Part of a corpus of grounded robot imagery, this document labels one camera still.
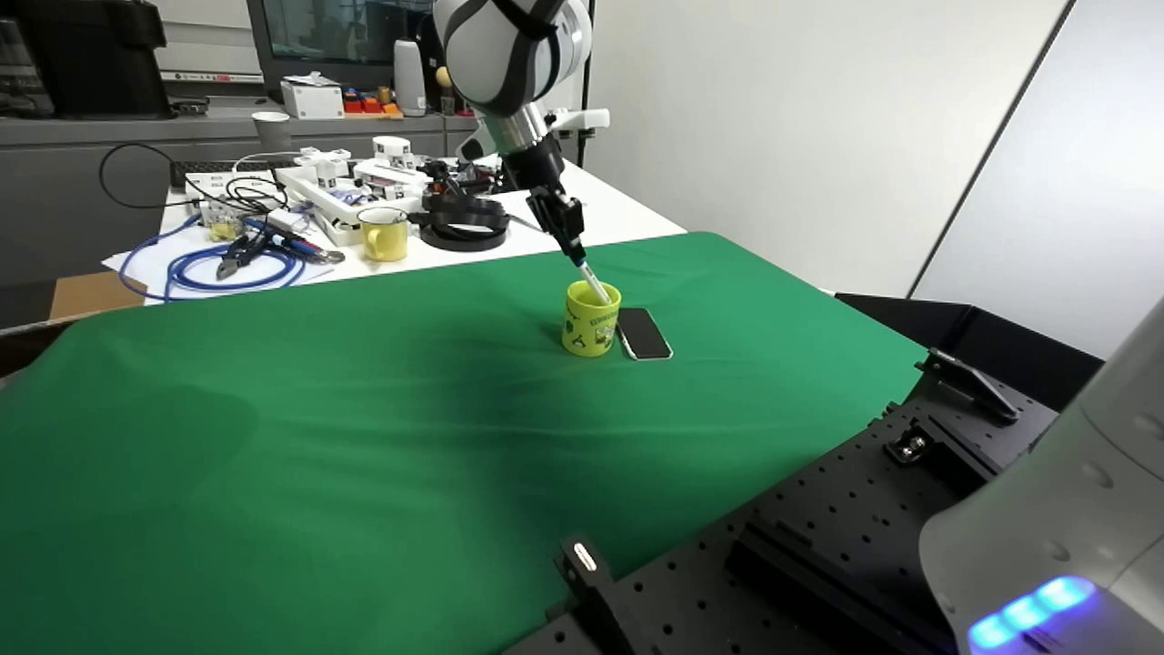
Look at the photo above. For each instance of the black angled clamp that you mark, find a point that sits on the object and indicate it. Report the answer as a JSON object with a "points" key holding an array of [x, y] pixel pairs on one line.
{"points": [[969, 383]]}

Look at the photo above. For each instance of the black smartphone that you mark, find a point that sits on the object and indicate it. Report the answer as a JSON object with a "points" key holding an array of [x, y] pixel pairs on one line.
{"points": [[643, 333]]}

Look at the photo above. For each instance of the plain yellow mug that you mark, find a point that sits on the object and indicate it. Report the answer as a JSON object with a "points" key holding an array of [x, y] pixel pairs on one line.
{"points": [[387, 236]]}

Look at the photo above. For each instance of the small yellow ball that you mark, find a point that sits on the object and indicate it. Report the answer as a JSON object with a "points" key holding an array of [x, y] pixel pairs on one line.
{"points": [[441, 81]]}

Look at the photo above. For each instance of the black clamp with white label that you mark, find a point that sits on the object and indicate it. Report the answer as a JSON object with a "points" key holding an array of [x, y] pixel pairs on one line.
{"points": [[588, 576]]}

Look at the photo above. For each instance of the orange red tray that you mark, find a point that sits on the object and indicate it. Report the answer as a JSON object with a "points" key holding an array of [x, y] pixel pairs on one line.
{"points": [[369, 106]]}

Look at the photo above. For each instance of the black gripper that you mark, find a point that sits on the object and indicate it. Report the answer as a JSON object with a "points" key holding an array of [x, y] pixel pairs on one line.
{"points": [[548, 186]]}

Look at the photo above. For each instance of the black office chair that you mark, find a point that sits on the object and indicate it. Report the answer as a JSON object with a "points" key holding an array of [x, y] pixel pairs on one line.
{"points": [[92, 55]]}

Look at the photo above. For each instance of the white cylindrical bottle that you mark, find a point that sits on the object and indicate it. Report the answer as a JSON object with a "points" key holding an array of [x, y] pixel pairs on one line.
{"points": [[408, 74]]}

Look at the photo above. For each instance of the black perforated breadboard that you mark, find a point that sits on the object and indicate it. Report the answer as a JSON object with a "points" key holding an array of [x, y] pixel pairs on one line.
{"points": [[703, 606]]}

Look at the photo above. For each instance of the grey counter desk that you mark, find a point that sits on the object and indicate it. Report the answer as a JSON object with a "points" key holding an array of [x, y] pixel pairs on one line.
{"points": [[58, 195]]}

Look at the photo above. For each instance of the white lidded pot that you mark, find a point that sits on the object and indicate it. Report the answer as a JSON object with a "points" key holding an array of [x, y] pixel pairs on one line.
{"points": [[312, 97]]}

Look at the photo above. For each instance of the small yellow jar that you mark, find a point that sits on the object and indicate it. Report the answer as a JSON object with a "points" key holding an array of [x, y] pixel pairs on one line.
{"points": [[223, 222]]}

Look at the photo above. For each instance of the black round disc object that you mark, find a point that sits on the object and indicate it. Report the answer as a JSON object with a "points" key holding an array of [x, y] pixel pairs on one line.
{"points": [[465, 225]]}

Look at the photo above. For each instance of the black raised base plate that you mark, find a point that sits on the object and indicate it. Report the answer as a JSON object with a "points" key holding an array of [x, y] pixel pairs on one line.
{"points": [[839, 548]]}

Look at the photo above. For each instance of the white marker with blue cap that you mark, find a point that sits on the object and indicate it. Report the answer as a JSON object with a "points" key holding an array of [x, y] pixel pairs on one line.
{"points": [[595, 286]]}

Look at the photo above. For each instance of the dark computer monitor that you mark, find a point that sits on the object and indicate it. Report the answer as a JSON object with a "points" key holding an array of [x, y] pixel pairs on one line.
{"points": [[340, 37]]}

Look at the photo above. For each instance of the white parts tray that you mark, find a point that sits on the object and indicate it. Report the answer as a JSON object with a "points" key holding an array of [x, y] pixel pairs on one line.
{"points": [[340, 200]]}

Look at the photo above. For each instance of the black tangled gadget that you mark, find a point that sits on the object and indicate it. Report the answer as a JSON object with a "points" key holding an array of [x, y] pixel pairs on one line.
{"points": [[460, 183]]}

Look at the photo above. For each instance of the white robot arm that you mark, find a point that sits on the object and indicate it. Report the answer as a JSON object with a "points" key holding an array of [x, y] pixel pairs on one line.
{"points": [[512, 47]]}

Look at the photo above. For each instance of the green cloth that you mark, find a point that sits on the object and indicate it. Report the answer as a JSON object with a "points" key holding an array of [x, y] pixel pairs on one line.
{"points": [[366, 459]]}

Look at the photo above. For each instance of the black side table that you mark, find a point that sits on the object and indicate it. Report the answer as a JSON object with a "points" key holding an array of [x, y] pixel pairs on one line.
{"points": [[994, 340]]}

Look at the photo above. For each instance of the small black mounting block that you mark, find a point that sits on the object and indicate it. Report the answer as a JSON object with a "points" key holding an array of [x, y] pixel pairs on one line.
{"points": [[912, 450]]}

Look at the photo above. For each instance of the yellow-green printed mug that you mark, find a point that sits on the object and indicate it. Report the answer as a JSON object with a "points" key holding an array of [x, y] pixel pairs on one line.
{"points": [[591, 328]]}

